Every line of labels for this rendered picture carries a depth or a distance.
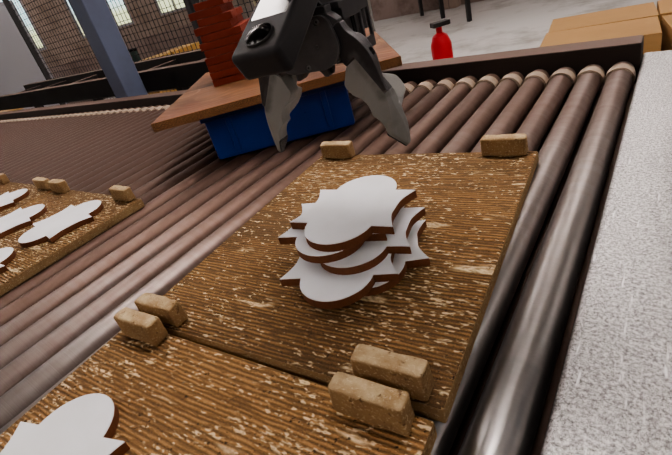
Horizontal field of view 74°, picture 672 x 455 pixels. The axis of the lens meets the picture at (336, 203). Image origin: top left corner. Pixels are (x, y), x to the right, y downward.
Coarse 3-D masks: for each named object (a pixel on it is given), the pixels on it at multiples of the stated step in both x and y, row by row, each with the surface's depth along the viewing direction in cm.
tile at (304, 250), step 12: (312, 204) 54; (288, 240) 49; (300, 240) 47; (372, 240) 45; (384, 240) 45; (300, 252) 45; (312, 252) 44; (324, 252) 44; (336, 252) 43; (348, 252) 44
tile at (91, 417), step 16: (80, 400) 39; (96, 400) 38; (48, 416) 38; (64, 416) 38; (80, 416) 37; (96, 416) 37; (112, 416) 36; (16, 432) 38; (32, 432) 37; (48, 432) 37; (64, 432) 36; (80, 432) 36; (96, 432) 35; (112, 432) 36; (16, 448) 36; (32, 448) 36; (48, 448) 35; (64, 448) 35; (80, 448) 34; (96, 448) 34; (112, 448) 34; (128, 448) 34
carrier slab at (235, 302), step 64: (448, 192) 56; (512, 192) 52; (256, 256) 54; (448, 256) 45; (192, 320) 46; (256, 320) 44; (320, 320) 42; (384, 320) 39; (448, 320) 38; (448, 384) 32
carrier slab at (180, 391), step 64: (64, 384) 43; (128, 384) 41; (192, 384) 39; (256, 384) 37; (320, 384) 35; (0, 448) 38; (192, 448) 33; (256, 448) 32; (320, 448) 30; (384, 448) 29
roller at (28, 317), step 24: (288, 144) 97; (240, 168) 88; (216, 192) 82; (168, 216) 76; (144, 240) 72; (96, 264) 67; (72, 288) 64; (24, 312) 60; (48, 312) 61; (0, 336) 57
